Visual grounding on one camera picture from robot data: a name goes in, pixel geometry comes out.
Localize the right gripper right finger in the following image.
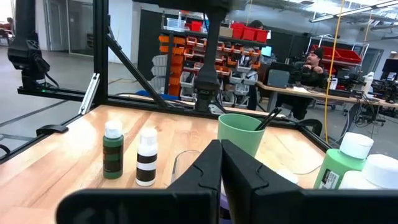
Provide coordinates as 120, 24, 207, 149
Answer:
221, 139, 398, 224

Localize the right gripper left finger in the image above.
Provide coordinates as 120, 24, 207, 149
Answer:
57, 139, 223, 224

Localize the purple paint bottle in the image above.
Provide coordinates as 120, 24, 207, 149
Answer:
219, 183, 233, 224

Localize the tall light green paint bottle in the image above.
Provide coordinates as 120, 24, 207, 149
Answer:
313, 131, 375, 190

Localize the dark green paint bottle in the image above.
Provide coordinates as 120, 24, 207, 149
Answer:
102, 120, 125, 180

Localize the tall white bottle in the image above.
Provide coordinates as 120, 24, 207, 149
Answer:
338, 153, 398, 190

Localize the green plastic cup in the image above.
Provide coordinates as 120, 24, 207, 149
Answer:
216, 112, 267, 158

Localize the black table clamp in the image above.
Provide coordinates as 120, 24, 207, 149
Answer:
35, 124, 70, 137
297, 118, 324, 137

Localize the wooden office desk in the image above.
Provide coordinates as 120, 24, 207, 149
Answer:
256, 81, 398, 141

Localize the grey laptop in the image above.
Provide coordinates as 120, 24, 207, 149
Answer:
266, 62, 295, 89

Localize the parts shelf with bins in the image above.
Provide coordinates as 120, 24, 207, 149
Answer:
136, 9, 270, 108

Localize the white plastic jug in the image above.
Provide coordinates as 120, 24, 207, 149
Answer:
361, 71, 376, 93

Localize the red bin rack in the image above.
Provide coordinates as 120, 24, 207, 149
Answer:
309, 34, 371, 75

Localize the black computer monitor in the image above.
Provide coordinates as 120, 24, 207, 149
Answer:
381, 58, 398, 81

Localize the yellow hanging cable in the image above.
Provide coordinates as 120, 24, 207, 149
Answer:
323, 0, 345, 144

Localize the silver angle bracket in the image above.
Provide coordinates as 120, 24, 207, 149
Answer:
77, 72, 101, 116

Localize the black aluminium table frame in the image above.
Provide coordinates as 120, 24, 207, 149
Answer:
0, 0, 333, 166

